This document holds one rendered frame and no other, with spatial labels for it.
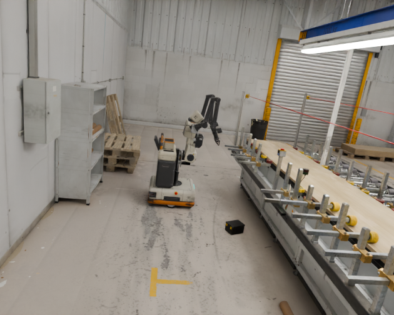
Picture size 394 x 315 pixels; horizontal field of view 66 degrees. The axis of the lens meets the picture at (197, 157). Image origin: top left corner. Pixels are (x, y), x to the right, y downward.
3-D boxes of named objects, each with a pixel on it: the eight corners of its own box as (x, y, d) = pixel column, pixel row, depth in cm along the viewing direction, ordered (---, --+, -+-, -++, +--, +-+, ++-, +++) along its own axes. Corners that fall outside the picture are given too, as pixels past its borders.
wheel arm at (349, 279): (347, 283, 162) (349, 279, 161) (344, 279, 165) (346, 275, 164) (409, 286, 166) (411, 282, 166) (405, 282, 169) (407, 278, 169)
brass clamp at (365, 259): (362, 262, 186) (364, 255, 184) (349, 250, 199) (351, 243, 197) (371, 263, 186) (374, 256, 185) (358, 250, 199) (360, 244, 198)
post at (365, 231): (345, 294, 200) (365, 229, 188) (343, 290, 204) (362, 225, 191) (350, 294, 201) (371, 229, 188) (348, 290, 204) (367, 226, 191)
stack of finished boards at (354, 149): (423, 160, 968) (424, 155, 964) (354, 154, 931) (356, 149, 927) (404, 154, 1041) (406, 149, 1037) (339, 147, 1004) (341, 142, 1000)
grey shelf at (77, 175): (54, 202, 407) (55, 84, 366) (74, 179, 493) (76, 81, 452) (89, 205, 413) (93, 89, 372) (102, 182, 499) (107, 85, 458)
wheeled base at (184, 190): (147, 204, 430) (148, 188, 423) (149, 187, 491) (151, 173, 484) (194, 208, 438) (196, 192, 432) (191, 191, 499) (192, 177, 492)
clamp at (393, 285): (391, 291, 162) (394, 283, 160) (374, 275, 175) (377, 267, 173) (401, 292, 163) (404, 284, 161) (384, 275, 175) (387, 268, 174)
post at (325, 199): (311, 249, 248) (325, 195, 235) (309, 247, 251) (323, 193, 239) (315, 250, 248) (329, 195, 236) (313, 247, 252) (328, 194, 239)
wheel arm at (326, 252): (324, 256, 186) (326, 251, 185) (321, 252, 189) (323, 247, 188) (399, 260, 192) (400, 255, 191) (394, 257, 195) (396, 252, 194)
